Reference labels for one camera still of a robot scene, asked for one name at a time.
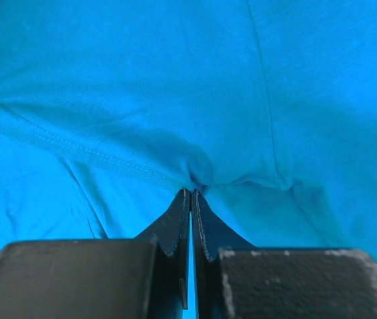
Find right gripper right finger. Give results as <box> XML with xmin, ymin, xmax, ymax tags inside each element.
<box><xmin>191</xmin><ymin>191</ymin><xmax>377</xmax><ymax>318</ymax></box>

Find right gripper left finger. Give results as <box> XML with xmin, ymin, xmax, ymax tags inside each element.
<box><xmin>0</xmin><ymin>189</ymin><xmax>191</xmax><ymax>319</ymax></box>

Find blue t shirt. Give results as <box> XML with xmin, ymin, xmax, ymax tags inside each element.
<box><xmin>0</xmin><ymin>0</ymin><xmax>377</xmax><ymax>319</ymax></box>

